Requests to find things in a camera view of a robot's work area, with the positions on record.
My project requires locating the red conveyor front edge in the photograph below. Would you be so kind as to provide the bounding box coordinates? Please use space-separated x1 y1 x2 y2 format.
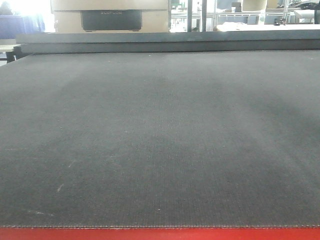
0 227 320 240

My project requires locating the beige machine with black panel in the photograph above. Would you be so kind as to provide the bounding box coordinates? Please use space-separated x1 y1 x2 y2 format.
50 0 169 34

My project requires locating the black conveyor belt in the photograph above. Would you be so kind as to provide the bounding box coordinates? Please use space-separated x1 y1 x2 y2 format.
0 50 320 228

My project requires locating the grey conveyor back rail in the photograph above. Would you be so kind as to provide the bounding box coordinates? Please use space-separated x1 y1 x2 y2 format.
16 29 320 54

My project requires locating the white background table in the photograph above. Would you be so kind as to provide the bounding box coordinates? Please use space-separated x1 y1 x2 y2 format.
216 22 320 32

